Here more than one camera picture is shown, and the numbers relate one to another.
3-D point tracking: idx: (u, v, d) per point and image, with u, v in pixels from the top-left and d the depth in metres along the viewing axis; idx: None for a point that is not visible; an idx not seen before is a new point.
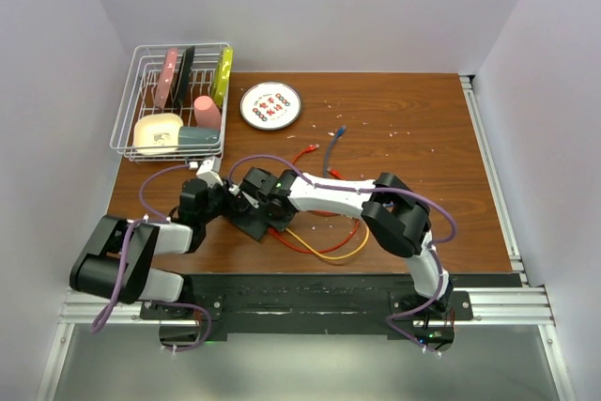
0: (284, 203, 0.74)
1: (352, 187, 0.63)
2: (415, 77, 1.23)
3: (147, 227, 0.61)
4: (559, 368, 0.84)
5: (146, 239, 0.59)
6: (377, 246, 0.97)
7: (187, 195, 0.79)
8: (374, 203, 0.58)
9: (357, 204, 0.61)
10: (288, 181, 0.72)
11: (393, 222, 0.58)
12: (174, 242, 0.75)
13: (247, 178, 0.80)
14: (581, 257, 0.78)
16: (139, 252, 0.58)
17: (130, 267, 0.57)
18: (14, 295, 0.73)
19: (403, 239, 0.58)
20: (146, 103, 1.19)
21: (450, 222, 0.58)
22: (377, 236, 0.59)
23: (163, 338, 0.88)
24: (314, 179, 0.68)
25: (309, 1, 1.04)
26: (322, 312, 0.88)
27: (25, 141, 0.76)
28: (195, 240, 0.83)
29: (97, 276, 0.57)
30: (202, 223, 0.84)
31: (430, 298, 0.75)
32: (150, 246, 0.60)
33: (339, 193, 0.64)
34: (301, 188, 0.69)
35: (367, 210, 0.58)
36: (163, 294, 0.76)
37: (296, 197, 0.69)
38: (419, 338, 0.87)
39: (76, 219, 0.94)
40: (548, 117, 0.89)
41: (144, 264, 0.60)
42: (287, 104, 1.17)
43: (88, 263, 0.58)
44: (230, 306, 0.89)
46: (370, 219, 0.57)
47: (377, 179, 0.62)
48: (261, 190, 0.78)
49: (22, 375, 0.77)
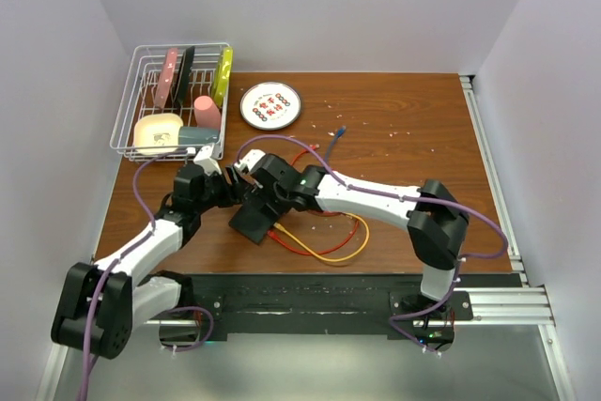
0: (306, 202, 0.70)
1: (393, 192, 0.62)
2: (415, 78, 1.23)
3: (118, 278, 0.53)
4: (559, 368, 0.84)
5: (116, 296, 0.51)
6: (377, 247, 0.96)
7: (181, 180, 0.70)
8: (421, 213, 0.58)
9: (400, 211, 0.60)
10: (314, 179, 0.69)
11: (439, 236, 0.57)
12: (161, 252, 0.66)
13: (264, 167, 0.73)
14: (581, 257, 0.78)
16: (114, 313, 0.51)
17: (105, 331, 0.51)
18: (14, 296, 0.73)
19: (445, 253, 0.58)
20: (146, 103, 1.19)
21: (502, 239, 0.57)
22: (419, 246, 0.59)
23: (163, 338, 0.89)
24: (347, 180, 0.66)
25: (310, 1, 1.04)
26: (322, 312, 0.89)
27: (24, 141, 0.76)
28: (190, 229, 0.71)
29: (73, 340, 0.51)
30: (196, 211, 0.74)
31: (438, 300, 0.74)
32: (124, 301, 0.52)
33: (377, 200, 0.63)
34: (332, 188, 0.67)
35: (413, 221, 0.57)
36: (160, 307, 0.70)
37: (325, 197, 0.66)
38: (419, 338, 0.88)
39: (76, 220, 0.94)
40: (548, 117, 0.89)
41: (121, 319, 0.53)
42: (287, 104, 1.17)
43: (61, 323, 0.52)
44: (231, 306, 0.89)
46: (417, 229, 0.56)
47: (423, 188, 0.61)
48: (279, 181, 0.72)
49: (21, 375, 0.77)
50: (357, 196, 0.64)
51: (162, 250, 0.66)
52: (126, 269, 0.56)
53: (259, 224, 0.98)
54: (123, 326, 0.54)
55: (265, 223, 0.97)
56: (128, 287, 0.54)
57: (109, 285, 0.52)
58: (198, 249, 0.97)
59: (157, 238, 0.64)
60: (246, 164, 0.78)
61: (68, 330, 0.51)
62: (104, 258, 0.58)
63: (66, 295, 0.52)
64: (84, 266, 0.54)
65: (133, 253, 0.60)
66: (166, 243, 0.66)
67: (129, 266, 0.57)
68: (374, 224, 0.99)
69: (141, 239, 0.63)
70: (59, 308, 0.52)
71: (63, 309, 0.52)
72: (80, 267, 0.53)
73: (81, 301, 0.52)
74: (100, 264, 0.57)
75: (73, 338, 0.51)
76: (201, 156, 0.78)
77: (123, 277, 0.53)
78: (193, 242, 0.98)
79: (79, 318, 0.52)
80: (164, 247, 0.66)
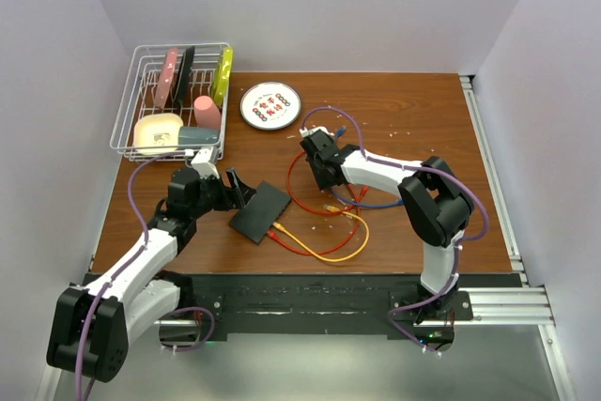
0: (335, 175, 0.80)
1: (397, 163, 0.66)
2: (415, 78, 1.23)
3: (107, 305, 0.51)
4: (559, 368, 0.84)
5: (106, 326, 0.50)
6: (377, 247, 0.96)
7: (176, 186, 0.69)
8: (414, 178, 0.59)
9: (395, 177, 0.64)
10: (345, 152, 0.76)
11: (427, 202, 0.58)
12: (155, 267, 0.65)
13: (309, 137, 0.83)
14: (581, 258, 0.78)
16: (105, 340, 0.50)
17: (100, 357, 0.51)
18: (14, 296, 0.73)
19: (433, 222, 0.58)
20: (146, 103, 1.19)
21: (486, 221, 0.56)
22: (408, 210, 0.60)
23: (163, 338, 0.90)
24: (367, 153, 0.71)
25: (310, 1, 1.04)
26: (322, 312, 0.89)
27: (24, 140, 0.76)
28: (184, 235, 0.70)
29: (69, 365, 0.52)
30: (192, 218, 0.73)
31: (434, 293, 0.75)
32: (115, 327, 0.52)
33: (383, 169, 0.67)
34: (355, 158, 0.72)
35: (406, 182, 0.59)
36: (158, 316, 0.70)
37: (346, 165, 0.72)
38: (419, 338, 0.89)
39: (76, 221, 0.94)
40: (549, 116, 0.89)
41: (115, 343, 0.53)
42: (287, 104, 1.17)
43: (56, 349, 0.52)
44: (231, 306, 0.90)
46: (406, 190, 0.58)
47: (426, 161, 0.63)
48: (319, 152, 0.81)
49: (21, 376, 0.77)
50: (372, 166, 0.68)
51: (156, 264, 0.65)
52: (117, 294, 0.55)
53: (256, 223, 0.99)
54: (117, 347, 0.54)
55: (264, 223, 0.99)
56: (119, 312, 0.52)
57: (100, 313, 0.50)
58: (198, 249, 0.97)
59: (150, 253, 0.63)
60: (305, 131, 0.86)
61: (64, 356, 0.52)
62: (95, 281, 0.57)
63: (57, 323, 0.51)
64: (75, 291, 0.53)
65: (125, 271, 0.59)
66: (160, 255, 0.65)
67: (120, 288, 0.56)
68: (375, 224, 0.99)
69: (132, 256, 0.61)
70: (53, 335, 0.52)
71: (56, 337, 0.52)
72: (69, 294, 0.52)
73: (73, 328, 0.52)
74: (91, 287, 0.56)
75: (69, 364, 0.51)
76: (199, 159, 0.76)
77: (114, 303, 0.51)
78: (192, 242, 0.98)
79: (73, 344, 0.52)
80: (158, 259, 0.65)
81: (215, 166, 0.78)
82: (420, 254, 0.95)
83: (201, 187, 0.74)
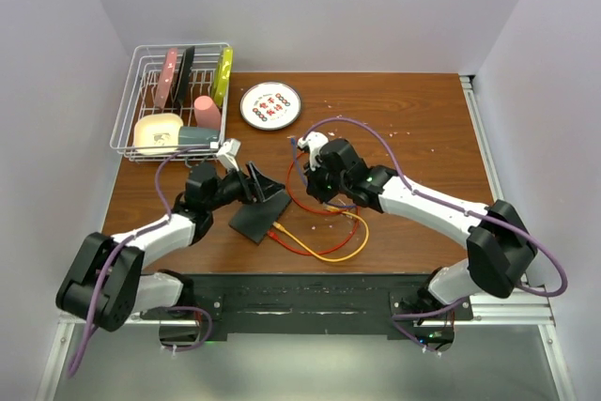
0: (367, 200, 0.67)
1: (459, 206, 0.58)
2: (414, 78, 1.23)
3: (131, 251, 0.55)
4: (559, 367, 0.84)
5: (126, 267, 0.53)
6: (377, 247, 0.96)
7: (192, 182, 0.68)
8: (485, 230, 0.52)
9: (462, 224, 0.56)
10: (380, 178, 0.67)
11: (498, 257, 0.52)
12: (172, 244, 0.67)
13: (339, 153, 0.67)
14: (580, 258, 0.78)
16: (122, 281, 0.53)
17: (109, 300, 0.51)
18: (14, 295, 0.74)
19: (502, 278, 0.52)
20: (146, 103, 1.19)
21: (562, 281, 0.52)
22: (474, 264, 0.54)
23: (163, 338, 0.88)
24: (414, 186, 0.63)
25: (310, 1, 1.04)
26: (322, 312, 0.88)
27: (23, 140, 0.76)
28: (201, 230, 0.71)
29: (78, 305, 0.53)
30: (209, 211, 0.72)
31: (449, 303, 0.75)
32: (133, 273, 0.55)
33: (440, 210, 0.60)
34: (398, 190, 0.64)
35: (474, 236, 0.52)
36: (161, 300, 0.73)
37: (388, 198, 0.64)
38: (419, 338, 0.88)
39: (76, 219, 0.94)
40: (549, 116, 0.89)
41: (128, 291, 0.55)
42: (287, 104, 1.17)
43: (69, 288, 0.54)
44: (231, 306, 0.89)
46: (477, 246, 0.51)
47: (492, 206, 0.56)
48: (347, 172, 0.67)
49: (21, 375, 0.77)
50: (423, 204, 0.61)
51: (173, 241, 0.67)
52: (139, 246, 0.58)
53: (260, 223, 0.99)
54: (126, 301, 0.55)
55: (266, 224, 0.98)
56: (139, 262, 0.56)
57: (122, 255, 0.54)
58: (199, 248, 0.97)
59: (170, 228, 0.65)
60: (308, 145, 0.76)
61: (75, 295, 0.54)
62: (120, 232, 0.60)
63: (79, 260, 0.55)
64: (101, 236, 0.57)
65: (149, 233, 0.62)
66: (178, 235, 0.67)
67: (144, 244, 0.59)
68: (374, 224, 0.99)
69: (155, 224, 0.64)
70: (70, 272, 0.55)
71: (73, 274, 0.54)
72: (96, 237, 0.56)
73: (92, 269, 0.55)
74: (116, 236, 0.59)
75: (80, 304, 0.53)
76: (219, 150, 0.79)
77: (136, 250, 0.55)
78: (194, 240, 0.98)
79: (86, 285, 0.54)
80: (175, 238, 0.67)
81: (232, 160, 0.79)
82: (419, 254, 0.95)
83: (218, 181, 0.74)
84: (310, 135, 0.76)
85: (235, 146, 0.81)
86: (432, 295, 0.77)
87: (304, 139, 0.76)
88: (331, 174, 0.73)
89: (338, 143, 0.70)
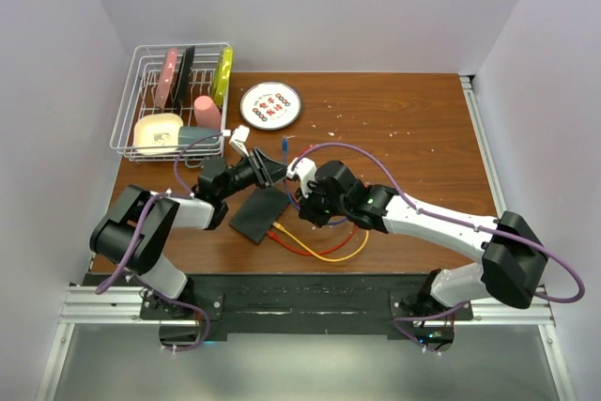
0: (371, 222, 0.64)
1: (468, 221, 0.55)
2: (414, 78, 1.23)
3: (169, 201, 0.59)
4: (559, 367, 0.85)
5: (163, 211, 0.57)
6: (377, 247, 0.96)
7: (205, 178, 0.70)
8: (500, 246, 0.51)
9: (474, 241, 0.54)
10: (381, 198, 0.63)
11: (516, 271, 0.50)
12: (193, 221, 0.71)
13: (336, 177, 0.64)
14: (578, 258, 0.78)
16: (158, 223, 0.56)
17: (144, 241, 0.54)
18: (15, 294, 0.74)
19: (522, 292, 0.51)
20: (146, 103, 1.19)
21: (580, 288, 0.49)
22: (493, 279, 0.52)
23: (163, 339, 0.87)
24: (418, 204, 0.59)
25: (309, 2, 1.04)
26: (322, 312, 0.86)
27: (23, 140, 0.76)
28: (216, 219, 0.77)
29: (112, 244, 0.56)
30: (223, 201, 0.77)
31: (455, 305, 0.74)
32: (168, 221, 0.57)
33: (449, 226, 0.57)
34: (400, 209, 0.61)
35: (488, 254, 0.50)
36: (165, 288, 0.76)
37: (392, 219, 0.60)
38: (419, 338, 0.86)
39: (76, 219, 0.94)
40: (549, 115, 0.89)
41: (161, 237, 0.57)
42: (287, 104, 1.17)
43: (104, 228, 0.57)
44: (231, 306, 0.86)
46: (493, 264, 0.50)
47: (500, 219, 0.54)
48: (347, 195, 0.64)
49: (22, 375, 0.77)
50: (430, 222, 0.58)
51: (194, 218, 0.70)
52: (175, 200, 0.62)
53: (260, 223, 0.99)
54: (157, 247, 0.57)
55: (266, 224, 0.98)
56: (174, 213, 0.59)
57: (161, 205, 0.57)
58: (199, 248, 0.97)
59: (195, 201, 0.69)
60: (297, 173, 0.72)
61: (109, 235, 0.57)
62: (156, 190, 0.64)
63: (118, 205, 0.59)
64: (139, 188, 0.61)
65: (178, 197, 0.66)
66: (198, 210, 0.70)
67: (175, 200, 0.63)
68: None
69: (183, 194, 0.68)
70: (108, 214, 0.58)
71: (111, 217, 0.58)
72: (135, 187, 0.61)
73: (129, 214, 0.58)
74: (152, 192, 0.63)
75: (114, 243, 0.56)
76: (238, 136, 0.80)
77: (172, 200, 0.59)
78: (195, 239, 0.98)
79: (120, 229, 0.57)
80: (197, 214, 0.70)
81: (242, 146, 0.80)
82: (419, 254, 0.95)
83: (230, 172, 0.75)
84: (297, 163, 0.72)
85: (243, 134, 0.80)
86: (433, 297, 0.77)
87: (293, 166, 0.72)
88: (330, 198, 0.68)
89: (331, 166, 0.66)
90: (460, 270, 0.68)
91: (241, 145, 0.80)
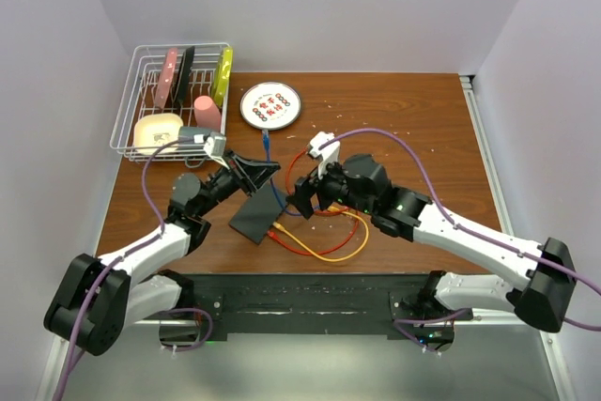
0: (397, 228, 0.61)
1: (513, 246, 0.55)
2: (414, 78, 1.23)
3: (116, 277, 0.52)
4: (559, 366, 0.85)
5: (111, 294, 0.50)
6: (377, 248, 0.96)
7: (177, 202, 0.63)
8: (544, 277, 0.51)
9: (518, 269, 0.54)
10: (409, 203, 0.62)
11: (556, 302, 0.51)
12: (164, 258, 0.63)
13: (372, 178, 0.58)
14: (579, 258, 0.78)
16: (104, 309, 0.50)
17: (94, 326, 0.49)
18: (14, 296, 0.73)
19: (557, 320, 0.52)
20: (146, 103, 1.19)
21: None
22: (529, 306, 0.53)
23: (163, 338, 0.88)
24: (456, 220, 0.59)
25: (309, 2, 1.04)
26: (322, 312, 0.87)
27: (23, 139, 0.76)
28: (197, 239, 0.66)
29: (64, 331, 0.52)
30: (204, 221, 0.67)
31: (459, 311, 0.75)
32: (118, 300, 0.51)
33: (491, 249, 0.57)
34: (437, 223, 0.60)
35: (534, 283, 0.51)
36: (158, 307, 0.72)
37: (425, 231, 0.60)
38: (419, 339, 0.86)
39: (75, 220, 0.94)
40: (549, 115, 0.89)
41: (112, 317, 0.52)
42: (287, 104, 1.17)
43: (55, 312, 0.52)
44: (231, 306, 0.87)
46: (539, 295, 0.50)
47: (545, 245, 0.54)
48: (377, 202, 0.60)
49: (22, 376, 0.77)
50: (470, 241, 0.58)
51: (165, 256, 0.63)
52: (128, 269, 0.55)
53: (258, 223, 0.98)
54: (111, 326, 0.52)
55: (264, 224, 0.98)
56: (126, 286, 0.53)
57: (110, 280, 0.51)
58: (198, 249, 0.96)
59: (162, 242, 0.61)
60: (321, 155, 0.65)
61: (62, 317, 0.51)
62: (110, 254, 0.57)
63: (65, 284, 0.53)
64: (88, 258, 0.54)
65: (140, 250, 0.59)
66: (172, 249, 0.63)
67: (131, 265, 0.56)
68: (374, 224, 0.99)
69: (145, 241, 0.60)
70: (57, 296, 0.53)
71: (60, 299, 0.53)
72: (83, 259, 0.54)
73: (78, 293, 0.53)
74: (105, 258, 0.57)
75: (65, 331, 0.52)
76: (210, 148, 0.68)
77: (121, 276, 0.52)
78: None
79: (74, 309, 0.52)
80: (167, 253, 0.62)
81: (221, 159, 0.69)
82: (420, 254, 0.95)
83: (207, 187, 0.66)
84: (324, 142, 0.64)
85: (221, 145, 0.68)
86: (435, 298, 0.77)
87: (317, 147, 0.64)
88: (352, 192, 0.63)
89: (365, 163, 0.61)
90: (480, 279, 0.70)
91: (222, 158, 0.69)
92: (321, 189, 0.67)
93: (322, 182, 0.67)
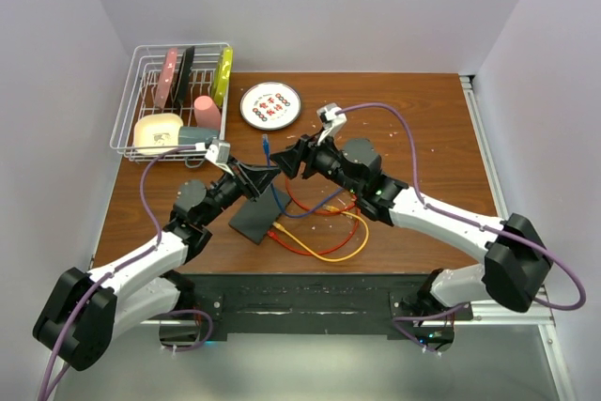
0: (376, 213, 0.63)
1: (474, 220, 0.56)
2: (414, 78, 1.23)
3: (101, 296, 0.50)
4: (559, 366, 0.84)
5: (94, 315, 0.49)
6: (377, 248, 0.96)
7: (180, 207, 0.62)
8: (502, 247, 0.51)
9: (479, 241, 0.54)
10: (389, 191, 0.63)
11: (517, 274, 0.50)
12: (158, 270, 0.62)
13: (370, 165, 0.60)
14: (579, 259, 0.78)
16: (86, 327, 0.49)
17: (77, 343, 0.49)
18: (15, 296, 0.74)
19: (522, 295, 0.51)
20: (146, 103, 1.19)
21: (581, 295, 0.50)
22: (492, 280, 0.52)
23: (163, 338, 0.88)
24: (426, 199, 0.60)
25: (309, 2, 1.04)
26: (322, 312, 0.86)
27: (23, 139, 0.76)
28: (195, 247, 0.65)
29: (50, 343, 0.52)
30: (205, 228, 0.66)
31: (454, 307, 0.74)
32: (103, 318, 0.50)
33: (455, 224, 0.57)
34: (408, 203, 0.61)
35: (491, 253, 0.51)
36: (154, 311, 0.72)
37: (399, 212, 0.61)
38: (419, 338, 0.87)
39: (75, 221, 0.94)
40: (549, 115, 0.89)
41: (96, 334, 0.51)
42: (287, 103, 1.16)
43: (44, 323, 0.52)
44: (231, 306, 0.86)
46: (495, 263, 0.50)
47: (507, 220, 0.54)
48: (367, 186, 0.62)
49: (22, 377, 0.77)
50: (437, 219, 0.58)
51: (159, 269, 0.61)
52: (115, 286, 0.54)
53: (258, 223, 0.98)
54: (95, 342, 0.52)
55: (264, 225, 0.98)
56: (112, 305, 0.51)
57: (92, 299, 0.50)
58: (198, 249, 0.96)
59: (157, 255, 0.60)
60: (332, 121, 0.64)
61: (50, 331, 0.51)
62: (100, 268, 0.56)
63: (53, 297, 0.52)
64: (78, 272, 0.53)
65: (131, 264, 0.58)
66: (167, 260, 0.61)
67: (120, 282, 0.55)
68: (374, 224, 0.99)
69: (138, 254, 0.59)
70: (46, 308, 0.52)
71: (49, 311, 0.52)
72: (72, 273, 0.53)
73: (66, 307, 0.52)
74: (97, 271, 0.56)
75: (52, 342, 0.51)
76: (212, 157, 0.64)
77: (107, 296, 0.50)
78: None
79: (61, 322, 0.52)
80: (161, 265, 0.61)
81: (224, 167, 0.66)
82: (419, 254, 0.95)
83: (208, 192, 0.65)
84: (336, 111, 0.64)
85: (224, 152, 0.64)
86: (433, 296, 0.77)
87: (331, 113, 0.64)
88: (343, 171, 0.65)
89: (365, 148, 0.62)
90: (468, 270, 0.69)
91: (225, 163, 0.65)
92: (313, 157, 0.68)
93: (315, 152, 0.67)
